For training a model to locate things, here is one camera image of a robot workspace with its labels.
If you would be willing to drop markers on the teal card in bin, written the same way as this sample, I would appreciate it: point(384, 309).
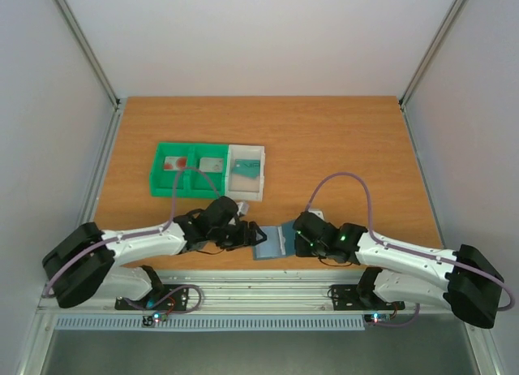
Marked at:
point(249, 168)

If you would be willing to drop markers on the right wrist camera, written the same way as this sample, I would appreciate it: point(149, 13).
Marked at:
point(317, 212)

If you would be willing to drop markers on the red and white card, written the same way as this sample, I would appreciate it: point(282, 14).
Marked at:
point(173, 163)

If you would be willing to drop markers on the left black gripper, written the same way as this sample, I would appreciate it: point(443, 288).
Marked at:
point(242, 238)

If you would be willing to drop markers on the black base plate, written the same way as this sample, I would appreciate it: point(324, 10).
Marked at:
point(171, 297)
point(347, 297)

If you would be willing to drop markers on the aluminium front rail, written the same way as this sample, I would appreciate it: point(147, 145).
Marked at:
point(255, 291)

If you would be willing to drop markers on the left aluminium frame post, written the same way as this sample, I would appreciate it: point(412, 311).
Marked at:
point(77, 32)

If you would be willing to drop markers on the middle green bin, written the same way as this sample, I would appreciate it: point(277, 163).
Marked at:
point(208, 180)

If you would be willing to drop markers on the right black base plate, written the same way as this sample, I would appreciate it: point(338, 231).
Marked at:
point(347, 297)

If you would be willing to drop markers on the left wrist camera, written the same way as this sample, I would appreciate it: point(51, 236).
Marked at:
point(243, 208)

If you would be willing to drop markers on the right small circuit board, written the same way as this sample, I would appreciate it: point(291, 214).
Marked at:
point(377, 318)

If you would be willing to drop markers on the white translucent bin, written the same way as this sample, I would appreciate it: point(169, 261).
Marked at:
point(241, 188)

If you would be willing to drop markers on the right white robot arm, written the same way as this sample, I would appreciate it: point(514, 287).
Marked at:
point(463, 281)

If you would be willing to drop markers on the teal leather card holder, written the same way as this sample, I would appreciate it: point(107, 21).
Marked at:
point(279, 243)

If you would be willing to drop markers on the green bin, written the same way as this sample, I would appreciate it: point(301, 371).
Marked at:
point(161, 181)
point(208, 180)

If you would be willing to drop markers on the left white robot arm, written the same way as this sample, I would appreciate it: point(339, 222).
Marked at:
point(78, 266)

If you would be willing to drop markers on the right aluminium frame post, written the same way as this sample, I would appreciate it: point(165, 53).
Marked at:
point(455, 9)

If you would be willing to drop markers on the left green bin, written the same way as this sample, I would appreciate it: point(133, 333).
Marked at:
point(161, 181)

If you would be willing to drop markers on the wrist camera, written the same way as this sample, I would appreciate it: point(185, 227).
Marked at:
point(317, 212)
point(243, 208)

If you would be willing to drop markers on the grey white card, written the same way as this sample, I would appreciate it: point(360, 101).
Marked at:
point(213, 165)

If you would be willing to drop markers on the small circuit board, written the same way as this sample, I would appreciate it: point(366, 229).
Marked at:
point(154, 319)
point(377, 318)

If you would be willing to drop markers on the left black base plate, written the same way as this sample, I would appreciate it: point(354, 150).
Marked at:
point(171, 297)

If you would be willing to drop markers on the left small circuit board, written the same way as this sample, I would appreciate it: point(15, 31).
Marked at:
point(154, 319)

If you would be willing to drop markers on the grey slotted cable duct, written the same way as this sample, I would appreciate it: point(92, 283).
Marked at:
point(214, 323)

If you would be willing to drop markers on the aluminium frame post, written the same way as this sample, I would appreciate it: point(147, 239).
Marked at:
point(77, 32)
point(455, 9)

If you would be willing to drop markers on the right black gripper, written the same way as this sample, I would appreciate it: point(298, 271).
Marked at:
point(302, 232)

